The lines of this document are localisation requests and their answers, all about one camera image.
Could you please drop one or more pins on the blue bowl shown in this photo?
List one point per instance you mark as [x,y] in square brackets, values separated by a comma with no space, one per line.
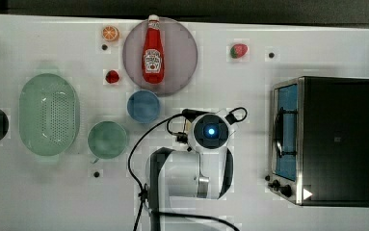
[143,106]

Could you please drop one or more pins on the orange slice toy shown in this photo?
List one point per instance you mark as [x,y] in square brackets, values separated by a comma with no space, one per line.
[110,33]

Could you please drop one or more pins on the black toaster oven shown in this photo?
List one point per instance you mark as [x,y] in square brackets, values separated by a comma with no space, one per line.
[320,141]

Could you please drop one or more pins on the strawberry toy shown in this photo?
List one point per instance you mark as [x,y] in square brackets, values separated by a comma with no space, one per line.
[238,50]

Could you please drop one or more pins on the green mug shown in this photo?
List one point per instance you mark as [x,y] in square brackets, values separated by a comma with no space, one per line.
[107,140]

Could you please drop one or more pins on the red ketchup bottle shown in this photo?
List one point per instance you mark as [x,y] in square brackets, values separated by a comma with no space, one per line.
[153,52]

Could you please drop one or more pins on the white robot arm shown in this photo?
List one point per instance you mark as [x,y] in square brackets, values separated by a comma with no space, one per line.
[204,170]

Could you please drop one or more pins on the green oval colander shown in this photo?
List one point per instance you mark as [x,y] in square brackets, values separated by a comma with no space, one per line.
[49,114]

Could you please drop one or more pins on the grey round plate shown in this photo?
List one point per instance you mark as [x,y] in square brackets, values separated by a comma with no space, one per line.
[181,56]

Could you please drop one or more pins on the red tomato toy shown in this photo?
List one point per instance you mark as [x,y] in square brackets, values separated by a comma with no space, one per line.
[112,77]

